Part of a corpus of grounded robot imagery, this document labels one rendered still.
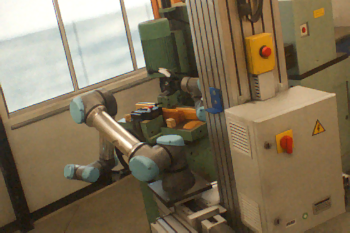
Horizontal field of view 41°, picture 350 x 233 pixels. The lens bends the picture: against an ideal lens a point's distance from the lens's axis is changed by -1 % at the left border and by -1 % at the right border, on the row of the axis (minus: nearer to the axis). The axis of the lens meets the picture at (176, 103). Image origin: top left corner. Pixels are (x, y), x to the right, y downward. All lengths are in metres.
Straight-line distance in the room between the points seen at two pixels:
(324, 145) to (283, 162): 0.18
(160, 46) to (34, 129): 1.55
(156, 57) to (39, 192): 1.77
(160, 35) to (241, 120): 1.13
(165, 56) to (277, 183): 1.24
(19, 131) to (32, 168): 0.32
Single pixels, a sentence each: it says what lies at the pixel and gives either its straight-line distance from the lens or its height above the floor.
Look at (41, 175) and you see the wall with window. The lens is 3.95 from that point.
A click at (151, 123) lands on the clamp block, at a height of 0.94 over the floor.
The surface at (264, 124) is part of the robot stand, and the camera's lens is 1.56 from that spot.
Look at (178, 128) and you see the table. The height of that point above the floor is 0.90.
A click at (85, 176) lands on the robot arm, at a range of 2.38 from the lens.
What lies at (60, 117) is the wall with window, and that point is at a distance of 3.92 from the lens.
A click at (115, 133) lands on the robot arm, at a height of 1.11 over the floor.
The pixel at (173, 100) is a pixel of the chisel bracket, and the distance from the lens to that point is 2.78.
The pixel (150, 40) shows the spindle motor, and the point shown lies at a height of 1.38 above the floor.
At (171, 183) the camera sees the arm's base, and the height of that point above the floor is 0.85.
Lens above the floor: 1.76
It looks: 16 degrees down
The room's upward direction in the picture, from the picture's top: 11 degrees counter-clockwise
